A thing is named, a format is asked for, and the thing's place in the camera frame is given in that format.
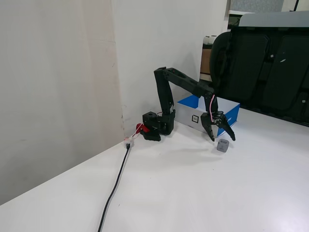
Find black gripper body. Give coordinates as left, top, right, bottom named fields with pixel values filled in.
left=200, top=93, right=226, bottom=127

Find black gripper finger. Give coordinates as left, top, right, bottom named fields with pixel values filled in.
left=220, top=115, right=237, bottom=142
left=200, top=113, right=216, bottom=142

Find gray cube block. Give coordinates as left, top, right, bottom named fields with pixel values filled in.
left=216, top=138, right=230, bottom=153

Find blue and white cardboard box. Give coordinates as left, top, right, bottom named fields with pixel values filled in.
left=176, top=94, right=241, bottom=137

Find brown cardboard carton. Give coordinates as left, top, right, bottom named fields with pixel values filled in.
left=200, top=47, right=213, bottom=76

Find white paper rolls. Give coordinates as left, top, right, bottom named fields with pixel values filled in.
left=202, top=35, right=218, bottom=45

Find red table clamp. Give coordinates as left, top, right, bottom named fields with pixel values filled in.
left=135, top=123, right=152, bottom=134

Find black office chair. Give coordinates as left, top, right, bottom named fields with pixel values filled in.
left=226, top=23, right=309, bottom=127

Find light grey curved panel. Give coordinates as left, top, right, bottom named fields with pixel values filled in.
left=238, top=10, right=309, bottom=28

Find red white gripper servo wire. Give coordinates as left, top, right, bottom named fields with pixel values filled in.
left=208, top=94, right=217, bottom=124

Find red white lead wire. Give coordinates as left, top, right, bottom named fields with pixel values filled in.
left=131, top=126, right=143, bottom=140

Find white taped cable connector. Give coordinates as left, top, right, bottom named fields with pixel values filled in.
left=123, top=136, right=135, bottom=149

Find black power cable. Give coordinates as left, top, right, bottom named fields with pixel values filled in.
left=97, top=143, right=131, bottom=232

